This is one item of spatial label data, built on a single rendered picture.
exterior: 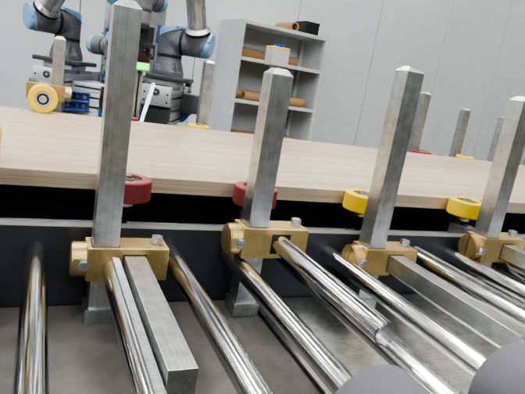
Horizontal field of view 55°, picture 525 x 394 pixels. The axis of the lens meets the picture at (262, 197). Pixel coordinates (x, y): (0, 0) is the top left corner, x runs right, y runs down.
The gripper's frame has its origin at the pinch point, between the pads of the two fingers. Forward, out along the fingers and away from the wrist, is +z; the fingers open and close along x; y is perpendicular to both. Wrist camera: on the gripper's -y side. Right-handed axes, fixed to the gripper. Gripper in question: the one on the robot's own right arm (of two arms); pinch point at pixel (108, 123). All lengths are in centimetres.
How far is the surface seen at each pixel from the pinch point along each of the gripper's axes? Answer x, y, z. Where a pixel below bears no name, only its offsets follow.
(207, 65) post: -28, -33, -29
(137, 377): 16, -170, 1
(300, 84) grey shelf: -209, 244, -28
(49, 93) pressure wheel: 24, -52, -13
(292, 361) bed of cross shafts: -9, -156, 11
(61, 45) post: 20.6, -32.8, -27.0
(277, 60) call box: -54, -35, -34
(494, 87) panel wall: -504, 280, -64
